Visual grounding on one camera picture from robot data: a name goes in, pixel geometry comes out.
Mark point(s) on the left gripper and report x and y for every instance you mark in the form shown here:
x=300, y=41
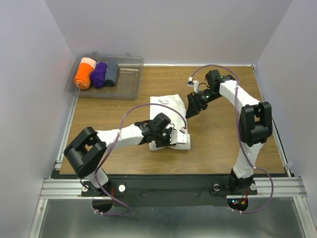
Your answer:
x=168, y=142

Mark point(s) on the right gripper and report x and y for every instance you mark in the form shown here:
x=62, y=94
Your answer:
x=195, y=105

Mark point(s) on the white towel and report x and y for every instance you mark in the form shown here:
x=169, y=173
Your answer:
x=174, y=102

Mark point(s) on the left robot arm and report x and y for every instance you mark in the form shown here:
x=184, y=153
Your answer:
x=85, y=152

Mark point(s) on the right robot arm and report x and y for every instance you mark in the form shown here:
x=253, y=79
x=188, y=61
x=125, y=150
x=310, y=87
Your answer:
x=253, y=121

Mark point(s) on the clear plastic bin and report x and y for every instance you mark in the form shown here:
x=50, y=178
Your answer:
x=128, y=83

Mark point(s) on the grey rolled towel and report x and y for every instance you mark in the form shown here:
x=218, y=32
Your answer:
x=111, y=74

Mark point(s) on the purple rolled towel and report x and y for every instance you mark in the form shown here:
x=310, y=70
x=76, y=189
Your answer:
x=97, y=76

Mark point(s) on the orange rolled towel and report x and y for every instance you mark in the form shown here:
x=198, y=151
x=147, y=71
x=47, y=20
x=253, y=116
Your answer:
x=82, y=77

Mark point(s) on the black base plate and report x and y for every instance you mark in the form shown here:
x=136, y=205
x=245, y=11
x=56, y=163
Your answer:
x=174, y=190

